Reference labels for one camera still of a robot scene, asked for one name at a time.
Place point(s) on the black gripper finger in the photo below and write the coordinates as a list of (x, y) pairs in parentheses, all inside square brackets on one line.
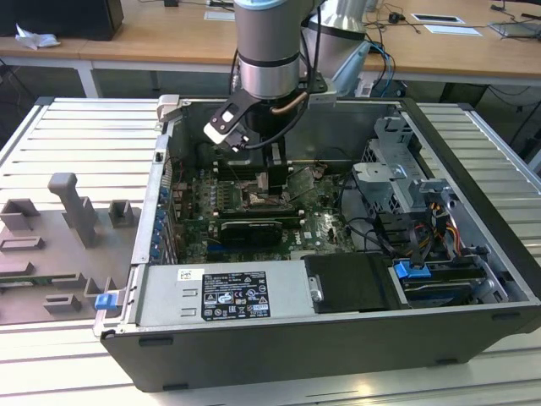
[(278, 182)]

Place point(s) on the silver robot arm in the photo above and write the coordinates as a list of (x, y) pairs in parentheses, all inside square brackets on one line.
[(266, 42)]

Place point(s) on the CPU socket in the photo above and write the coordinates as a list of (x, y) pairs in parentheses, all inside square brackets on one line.
[(258, 203)]

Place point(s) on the black RAM slot row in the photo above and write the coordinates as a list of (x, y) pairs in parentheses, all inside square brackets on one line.
[(236, 171), (253, 215)]

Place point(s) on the thin metal locking lever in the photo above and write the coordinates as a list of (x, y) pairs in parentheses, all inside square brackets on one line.
[(236, 174)]

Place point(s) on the black graphics card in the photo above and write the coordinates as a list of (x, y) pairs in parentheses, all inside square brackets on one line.
[(249, 232)]

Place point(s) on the green motherboard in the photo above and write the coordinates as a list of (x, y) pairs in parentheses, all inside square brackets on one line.
[(321, 228)]

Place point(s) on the black cylindrical board part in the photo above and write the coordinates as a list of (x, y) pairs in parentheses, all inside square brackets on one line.
[(205, 155)]

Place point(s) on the small white box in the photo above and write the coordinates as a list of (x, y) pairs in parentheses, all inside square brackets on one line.
[(364, 89)]

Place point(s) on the silver metal drive cage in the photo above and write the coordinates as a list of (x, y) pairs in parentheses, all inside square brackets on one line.
[(380, 186)]

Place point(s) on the black plastic shroud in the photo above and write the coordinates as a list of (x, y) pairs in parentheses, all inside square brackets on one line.
[(351, 283)]

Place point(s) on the blue card retainer strip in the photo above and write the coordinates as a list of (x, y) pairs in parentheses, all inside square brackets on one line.
[(160, 224)]

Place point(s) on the hard disk in blue carrier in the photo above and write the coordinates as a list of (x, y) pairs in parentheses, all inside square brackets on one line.
[(412, 270)]

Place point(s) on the grey power supply unit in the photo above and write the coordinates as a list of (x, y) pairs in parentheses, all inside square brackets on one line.
[(160, 296)]

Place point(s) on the black power adapter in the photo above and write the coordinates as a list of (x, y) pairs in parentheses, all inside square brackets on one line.
[(396, 17)]

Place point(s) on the black open PC case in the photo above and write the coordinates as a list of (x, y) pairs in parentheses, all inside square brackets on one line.
[(296, 359)]

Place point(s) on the white paper sheet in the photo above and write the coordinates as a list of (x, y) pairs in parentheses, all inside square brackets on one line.
[(452, 29)]

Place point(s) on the blue plastic latch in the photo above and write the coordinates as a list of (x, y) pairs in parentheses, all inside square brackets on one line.
[(105, 302)]

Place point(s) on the black box on desk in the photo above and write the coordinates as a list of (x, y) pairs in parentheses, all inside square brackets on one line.
[(63, 17)]

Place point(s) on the grey parts rack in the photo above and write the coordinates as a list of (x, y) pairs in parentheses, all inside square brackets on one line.
[(50, 254)]

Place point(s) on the crumpled white paper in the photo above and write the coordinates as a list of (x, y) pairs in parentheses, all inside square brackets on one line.
[(36, 39)]

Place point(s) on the clear glass tray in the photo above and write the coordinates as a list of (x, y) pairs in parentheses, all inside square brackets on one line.
[(515, 29)]

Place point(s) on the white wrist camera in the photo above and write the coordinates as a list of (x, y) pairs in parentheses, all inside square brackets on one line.
[(222, 127)]

